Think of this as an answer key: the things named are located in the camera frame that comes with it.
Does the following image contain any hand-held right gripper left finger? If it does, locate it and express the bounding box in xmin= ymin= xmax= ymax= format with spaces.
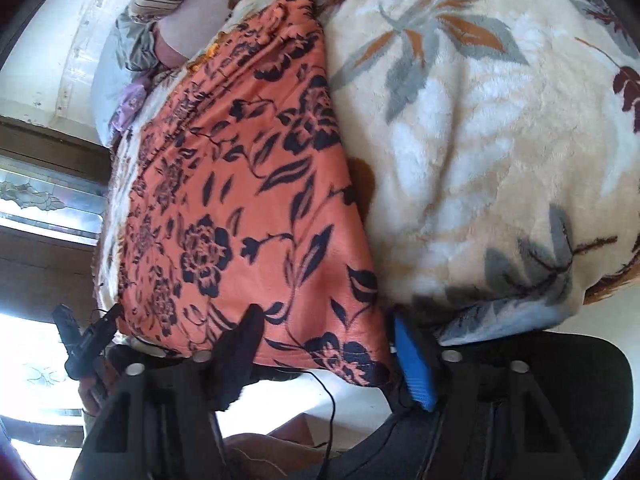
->
xmin=70 ymin=304 xmax=266 ymax=480

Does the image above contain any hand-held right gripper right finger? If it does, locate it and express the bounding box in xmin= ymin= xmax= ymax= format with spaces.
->
xmin=391 ymin=310 xmax=581 ymax=480

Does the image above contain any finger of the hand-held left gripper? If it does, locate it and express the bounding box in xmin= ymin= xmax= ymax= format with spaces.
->
xmin=79 ymin=303 xmax=124 ymax=357
xmin=52 ymin=303 xmax=84 ymax=361

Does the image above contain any orange black floral cloth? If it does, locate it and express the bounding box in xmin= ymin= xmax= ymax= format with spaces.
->
xmin=117 ymin=0 xmax=396 ymax=388

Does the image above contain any patterned glass window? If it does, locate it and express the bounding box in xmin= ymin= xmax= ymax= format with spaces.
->
xmin=0 ymin=155 xmax=108 ymax=241

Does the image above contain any black garment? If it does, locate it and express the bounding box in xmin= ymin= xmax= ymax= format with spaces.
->
xmin=345 ymin=330 xmax=632 ymax=480

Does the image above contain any cream leaf print blanket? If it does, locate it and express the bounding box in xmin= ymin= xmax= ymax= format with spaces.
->
xmin=95 ymin=0 xmax=640 ymax=346

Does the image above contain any purple floral cloth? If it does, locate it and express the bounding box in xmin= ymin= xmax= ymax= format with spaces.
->
xmin=111 ymin=82 xmax=151 ymax=133

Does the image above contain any grey blue cloth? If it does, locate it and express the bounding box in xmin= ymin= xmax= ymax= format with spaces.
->
xmin=116 ymin=12 xmax=166 ymax=73

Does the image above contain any pink bed sheet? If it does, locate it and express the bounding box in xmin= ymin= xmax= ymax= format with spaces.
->
xmin=155 ymin=0 xmax=281 ymax=68

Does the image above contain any thin black cable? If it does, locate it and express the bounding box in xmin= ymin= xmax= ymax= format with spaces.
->
xmin=295 ymin=370 xmax=337 ymax=480

